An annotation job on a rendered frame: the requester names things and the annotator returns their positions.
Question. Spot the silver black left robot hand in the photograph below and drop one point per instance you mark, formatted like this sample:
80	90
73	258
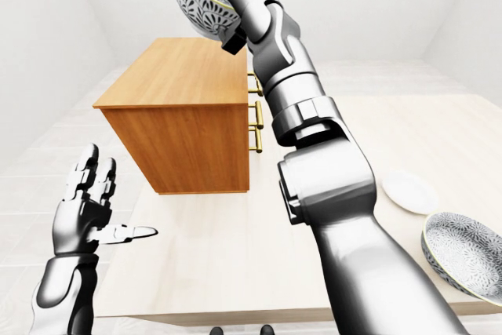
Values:
76	221

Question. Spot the black white patterned bowl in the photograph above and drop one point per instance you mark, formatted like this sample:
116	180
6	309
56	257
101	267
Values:
196	1
466	252

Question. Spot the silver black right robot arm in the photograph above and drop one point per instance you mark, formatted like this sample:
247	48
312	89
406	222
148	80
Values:
325	194

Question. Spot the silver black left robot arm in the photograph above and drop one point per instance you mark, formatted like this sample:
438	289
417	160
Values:
59	292

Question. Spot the wooden cabinet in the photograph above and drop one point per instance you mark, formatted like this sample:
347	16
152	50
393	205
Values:
176	115

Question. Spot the small dark rounded shape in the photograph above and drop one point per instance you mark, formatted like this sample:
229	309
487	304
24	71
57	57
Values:
216	331
267	330

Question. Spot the white plate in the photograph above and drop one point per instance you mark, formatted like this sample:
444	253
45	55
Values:
412	194

